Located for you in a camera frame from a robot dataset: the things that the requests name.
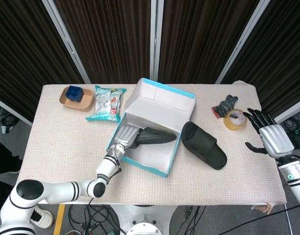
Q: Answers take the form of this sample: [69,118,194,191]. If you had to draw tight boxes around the dark blue compartment cup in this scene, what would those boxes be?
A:
[67,85,85,102]

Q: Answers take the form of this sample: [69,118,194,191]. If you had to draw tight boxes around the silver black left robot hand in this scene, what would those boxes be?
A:
[114,123,146,150]

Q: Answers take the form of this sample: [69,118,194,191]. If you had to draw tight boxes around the dark brown partition panel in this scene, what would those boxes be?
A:
[0,0,86,123]
[222,0,300,118]
[54,0,153,85]
[158,0,260,85]

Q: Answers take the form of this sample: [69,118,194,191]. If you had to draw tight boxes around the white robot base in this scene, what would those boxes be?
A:
[110,205,178,235]

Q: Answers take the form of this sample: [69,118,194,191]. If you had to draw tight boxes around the grey rolled socks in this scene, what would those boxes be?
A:
[211,94,239,120]

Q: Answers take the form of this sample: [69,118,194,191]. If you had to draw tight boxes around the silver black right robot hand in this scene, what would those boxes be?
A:
[242,107,295,160]

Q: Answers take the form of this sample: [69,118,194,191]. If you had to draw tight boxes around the beige waffle tablecloth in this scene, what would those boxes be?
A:
[16,80,287,209]

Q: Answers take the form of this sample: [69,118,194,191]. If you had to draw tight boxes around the tan plastic basin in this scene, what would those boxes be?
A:
[59,87,95,113]

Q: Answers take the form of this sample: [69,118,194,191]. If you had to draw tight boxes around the black floor cable bundle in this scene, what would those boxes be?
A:
[68,204,121,235]
[169,205,207,235]

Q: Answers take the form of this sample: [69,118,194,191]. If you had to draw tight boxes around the black rubber slipper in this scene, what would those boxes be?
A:
[181,121,228,171]
[134,126,178,149]

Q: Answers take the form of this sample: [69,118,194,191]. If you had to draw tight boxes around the teal cardboard shoe box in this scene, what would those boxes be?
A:
[106,77,197,179]

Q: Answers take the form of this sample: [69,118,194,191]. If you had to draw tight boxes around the white low partition rail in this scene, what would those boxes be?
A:
[0,95,33,127]
[274,102,300,124]

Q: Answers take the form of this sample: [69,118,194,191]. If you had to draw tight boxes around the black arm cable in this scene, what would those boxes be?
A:
[234,204,300,235]

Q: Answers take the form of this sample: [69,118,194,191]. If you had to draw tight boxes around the white partition post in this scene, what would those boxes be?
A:
[41,0,92,85]
[214,0,265,85]
[149,0,165,84]

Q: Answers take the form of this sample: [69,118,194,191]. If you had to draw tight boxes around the yellow packing tape roll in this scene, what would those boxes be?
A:
[223,109,248,131]

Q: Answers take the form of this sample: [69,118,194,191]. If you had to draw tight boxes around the white black sneaker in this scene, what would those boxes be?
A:
[30,208,54,230]

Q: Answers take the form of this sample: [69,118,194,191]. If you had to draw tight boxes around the teal snack bag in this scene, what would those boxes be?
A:
[85,85,127,123]

